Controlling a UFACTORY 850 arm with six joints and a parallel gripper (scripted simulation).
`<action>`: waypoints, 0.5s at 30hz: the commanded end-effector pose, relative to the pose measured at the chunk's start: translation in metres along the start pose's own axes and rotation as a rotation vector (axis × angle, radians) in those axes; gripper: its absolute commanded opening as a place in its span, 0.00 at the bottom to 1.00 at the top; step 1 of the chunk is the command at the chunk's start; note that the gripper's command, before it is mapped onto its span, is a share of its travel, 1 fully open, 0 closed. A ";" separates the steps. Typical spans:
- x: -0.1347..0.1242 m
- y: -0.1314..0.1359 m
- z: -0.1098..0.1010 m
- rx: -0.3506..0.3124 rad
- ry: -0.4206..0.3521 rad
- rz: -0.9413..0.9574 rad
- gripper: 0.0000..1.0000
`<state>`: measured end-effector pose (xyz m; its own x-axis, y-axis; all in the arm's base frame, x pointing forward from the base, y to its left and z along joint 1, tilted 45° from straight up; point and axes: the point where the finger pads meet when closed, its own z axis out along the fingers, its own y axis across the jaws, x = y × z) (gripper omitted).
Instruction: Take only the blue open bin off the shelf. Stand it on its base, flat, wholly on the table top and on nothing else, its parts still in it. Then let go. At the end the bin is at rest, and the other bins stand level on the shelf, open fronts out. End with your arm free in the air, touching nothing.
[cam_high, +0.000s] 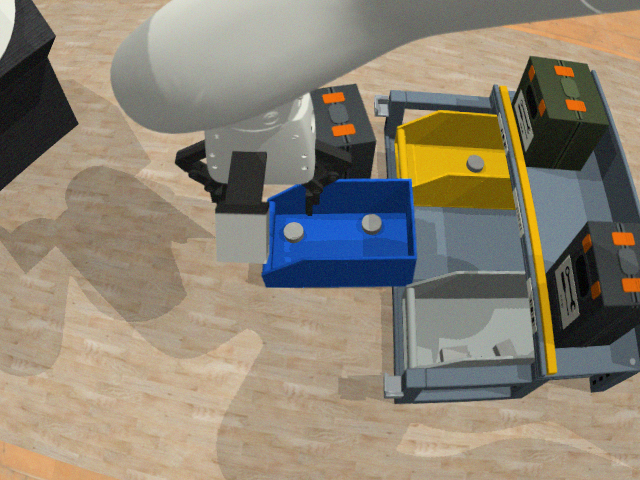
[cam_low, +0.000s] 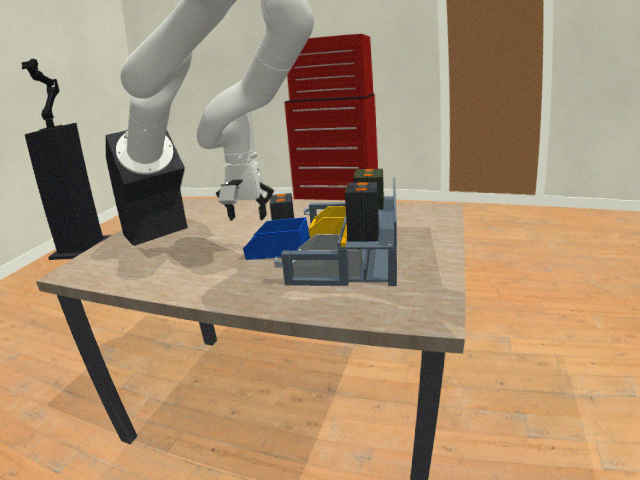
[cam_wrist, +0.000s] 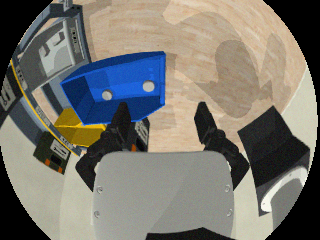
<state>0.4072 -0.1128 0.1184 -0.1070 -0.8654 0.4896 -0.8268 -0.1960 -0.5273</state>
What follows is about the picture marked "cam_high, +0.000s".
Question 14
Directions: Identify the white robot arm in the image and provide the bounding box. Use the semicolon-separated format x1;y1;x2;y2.
110;0;640;264

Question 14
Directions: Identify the yellow open bin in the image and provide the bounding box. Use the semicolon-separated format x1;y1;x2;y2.
394;110;516;210

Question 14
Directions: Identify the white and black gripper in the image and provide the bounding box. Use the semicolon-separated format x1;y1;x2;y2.
175;93;352;216

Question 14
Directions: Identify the grey metal disc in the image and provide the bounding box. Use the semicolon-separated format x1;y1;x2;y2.
284;222;304;243
362;214;382;235
466;155;484;173

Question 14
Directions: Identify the blue bin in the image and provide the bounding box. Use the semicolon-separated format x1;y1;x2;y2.
261;179;417;288

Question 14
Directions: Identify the yellow flat bar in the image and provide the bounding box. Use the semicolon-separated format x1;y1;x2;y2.
499;86;557;375

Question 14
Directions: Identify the grey metal shelf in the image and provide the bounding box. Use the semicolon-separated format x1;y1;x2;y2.
374;70;640;404

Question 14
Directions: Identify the grey open bin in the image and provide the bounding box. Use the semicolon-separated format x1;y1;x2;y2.
402;271;535;371

